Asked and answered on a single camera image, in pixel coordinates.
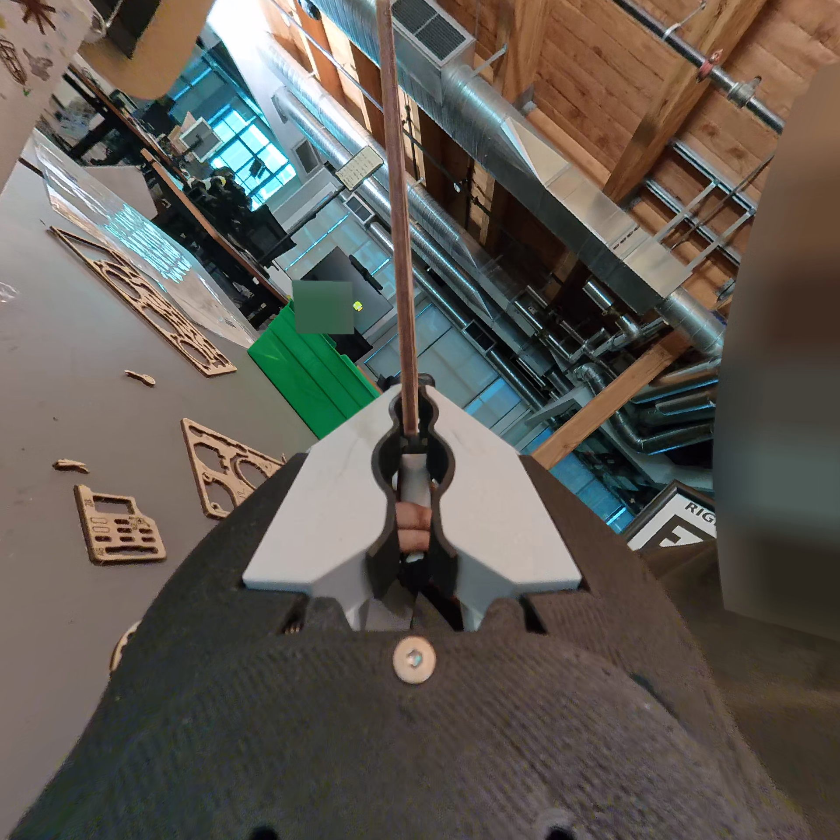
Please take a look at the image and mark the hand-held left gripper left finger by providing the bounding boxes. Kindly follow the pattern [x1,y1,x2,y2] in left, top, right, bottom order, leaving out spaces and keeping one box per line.
[241,386,404,632]

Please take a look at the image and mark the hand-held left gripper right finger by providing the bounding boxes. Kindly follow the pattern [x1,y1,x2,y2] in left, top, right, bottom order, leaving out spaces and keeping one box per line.
[422,386,584,632]

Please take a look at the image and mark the thin wooden puzzle sheet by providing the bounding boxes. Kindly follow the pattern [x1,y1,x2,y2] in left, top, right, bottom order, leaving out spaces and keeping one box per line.
[376,0,422,439]

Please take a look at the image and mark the grey desk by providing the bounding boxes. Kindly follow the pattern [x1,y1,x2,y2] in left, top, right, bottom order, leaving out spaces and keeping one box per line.
[0,157,329,840]

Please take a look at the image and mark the person's right hand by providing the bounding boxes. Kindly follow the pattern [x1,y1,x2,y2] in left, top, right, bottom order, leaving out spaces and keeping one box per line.
[395,501,435,553]

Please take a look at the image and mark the wooden puzzle sheet round cutouts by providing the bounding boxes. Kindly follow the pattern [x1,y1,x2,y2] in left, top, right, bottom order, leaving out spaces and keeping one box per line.
[180,417,287,521]

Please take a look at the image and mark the green plastic bin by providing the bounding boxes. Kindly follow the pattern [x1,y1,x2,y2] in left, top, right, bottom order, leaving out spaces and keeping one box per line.
[247,297,383,441]

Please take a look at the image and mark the wooden beam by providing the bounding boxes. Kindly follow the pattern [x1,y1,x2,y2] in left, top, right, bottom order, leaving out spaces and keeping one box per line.
[530,328,703,470]

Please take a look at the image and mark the black white marker board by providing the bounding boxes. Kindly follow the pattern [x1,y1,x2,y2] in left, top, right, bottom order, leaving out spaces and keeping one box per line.
[626,481,719,553]

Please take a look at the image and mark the small wooden puzzle sheet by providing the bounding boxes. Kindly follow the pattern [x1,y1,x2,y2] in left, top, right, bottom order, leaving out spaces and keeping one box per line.
[73,483,167,567]

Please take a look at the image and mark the round wooden puzzle piece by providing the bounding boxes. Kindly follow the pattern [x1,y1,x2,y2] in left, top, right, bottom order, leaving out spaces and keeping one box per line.
[108,620,142,673]

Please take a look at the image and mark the dark grey screen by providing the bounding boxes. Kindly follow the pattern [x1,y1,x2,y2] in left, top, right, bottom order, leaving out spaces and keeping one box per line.
[287,246,388,332]

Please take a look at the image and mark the wooden workbench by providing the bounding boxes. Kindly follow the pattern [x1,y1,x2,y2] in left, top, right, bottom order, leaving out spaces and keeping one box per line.
[66,66,293,329]

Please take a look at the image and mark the long wooden puzzle sheet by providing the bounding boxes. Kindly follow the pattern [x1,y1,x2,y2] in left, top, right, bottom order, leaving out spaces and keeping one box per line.
[49,226,238,379]

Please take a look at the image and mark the person's dark clothing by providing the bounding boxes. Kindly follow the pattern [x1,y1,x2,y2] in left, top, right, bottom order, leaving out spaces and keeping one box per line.
[640,545,840,840]

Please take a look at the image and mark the clear plastic sheet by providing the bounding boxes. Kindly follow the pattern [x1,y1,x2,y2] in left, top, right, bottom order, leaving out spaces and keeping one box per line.
[36,144,260,349]

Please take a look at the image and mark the printed cardboard box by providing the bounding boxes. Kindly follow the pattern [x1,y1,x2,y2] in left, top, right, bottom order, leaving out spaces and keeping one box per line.
[0,0,89,191]

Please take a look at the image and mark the silver ventilation duct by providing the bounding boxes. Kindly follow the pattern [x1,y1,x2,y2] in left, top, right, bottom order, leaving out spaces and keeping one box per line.
[262,0,729,355]

